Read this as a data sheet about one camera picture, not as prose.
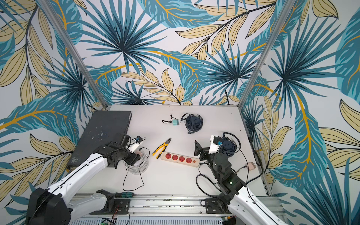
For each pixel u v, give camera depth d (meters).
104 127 1.01
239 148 0.88
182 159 0.88
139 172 0.78
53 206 0.38
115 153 0.59
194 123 0.99
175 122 1.07
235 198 0.52
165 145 0.96
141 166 0.81
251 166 0.86
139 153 0.84
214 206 0.73
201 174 0.84
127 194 0.76
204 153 0.65
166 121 1.09
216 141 0.61
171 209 0.73
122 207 0.73
